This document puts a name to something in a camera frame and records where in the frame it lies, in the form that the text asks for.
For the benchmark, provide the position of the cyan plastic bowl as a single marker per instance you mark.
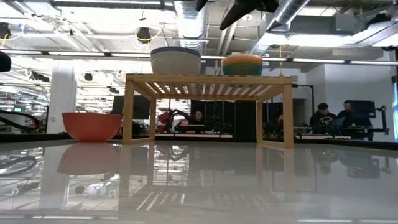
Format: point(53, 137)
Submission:
point(242, 70)

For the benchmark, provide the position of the white plastic bowl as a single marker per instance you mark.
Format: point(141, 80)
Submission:
point(175, 65)

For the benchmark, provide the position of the red background robot arm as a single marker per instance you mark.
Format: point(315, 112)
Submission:
point(164, 118)

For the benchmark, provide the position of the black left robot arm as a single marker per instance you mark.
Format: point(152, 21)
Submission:
point(3, 61)

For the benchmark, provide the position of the slatted wooden shelf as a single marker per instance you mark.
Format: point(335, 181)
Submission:
point(208, 79)

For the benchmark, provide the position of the person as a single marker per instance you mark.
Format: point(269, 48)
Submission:
point(346, 113)
point(199, 119)
point(321, 116)

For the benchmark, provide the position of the black monitor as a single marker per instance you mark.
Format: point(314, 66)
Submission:
point(136, 107)
point(363, 109)

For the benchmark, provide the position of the wooden background table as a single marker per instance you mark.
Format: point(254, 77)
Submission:
point(320, 136)
point(192, 135)

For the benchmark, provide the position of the red plastic bowl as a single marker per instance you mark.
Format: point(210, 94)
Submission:
point(91, 127)

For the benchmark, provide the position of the white column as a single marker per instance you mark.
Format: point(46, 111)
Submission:
point(61, 96)

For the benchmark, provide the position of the black monitor stand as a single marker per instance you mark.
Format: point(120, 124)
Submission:
point(384, 119)

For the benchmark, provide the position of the silver ventilation duct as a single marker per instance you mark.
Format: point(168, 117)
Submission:
point(289, 11)
point(189, 25)

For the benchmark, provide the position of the black ceiling camera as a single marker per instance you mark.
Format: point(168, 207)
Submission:
point(144, 35)

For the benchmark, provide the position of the black metal table frame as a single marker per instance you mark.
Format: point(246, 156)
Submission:
point(37, 137)

